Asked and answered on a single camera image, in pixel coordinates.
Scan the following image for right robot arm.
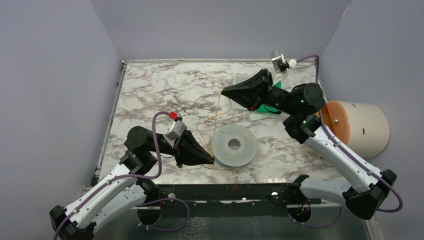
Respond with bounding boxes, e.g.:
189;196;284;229
221;69;397;220

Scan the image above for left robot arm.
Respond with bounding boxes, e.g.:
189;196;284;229
49;126;215;240

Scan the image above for green plastic bin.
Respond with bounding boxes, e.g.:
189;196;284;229
255;81;282;115

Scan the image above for white translucent plastic bin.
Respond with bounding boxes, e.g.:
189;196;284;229
231;74;258;110

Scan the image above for white perforated filament spool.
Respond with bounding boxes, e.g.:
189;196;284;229
212;124;258;167

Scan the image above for white and orange cylinder container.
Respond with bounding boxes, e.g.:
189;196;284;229
321;100;390;159

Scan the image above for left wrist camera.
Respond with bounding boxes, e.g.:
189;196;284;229
163;120;187;141

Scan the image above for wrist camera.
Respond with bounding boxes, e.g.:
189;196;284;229
163;120;187;141
270;50;297;73

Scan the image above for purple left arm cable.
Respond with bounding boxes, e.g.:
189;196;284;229
52;111;180;240

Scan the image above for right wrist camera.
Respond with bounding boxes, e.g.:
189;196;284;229
270;50;297;73

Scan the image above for black mounting rail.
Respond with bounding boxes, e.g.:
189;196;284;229
133;183;321;218

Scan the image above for thin black wire on table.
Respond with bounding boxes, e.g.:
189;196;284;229
202;163;233;171

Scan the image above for thin red wire on table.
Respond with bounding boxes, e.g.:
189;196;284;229
229;167;239;193

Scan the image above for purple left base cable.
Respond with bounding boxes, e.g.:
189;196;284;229
137;197;192;233

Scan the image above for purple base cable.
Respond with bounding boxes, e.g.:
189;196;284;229
137;197;192;233
287;202;346;230

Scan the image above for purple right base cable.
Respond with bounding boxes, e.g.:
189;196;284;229
287;202;346;230

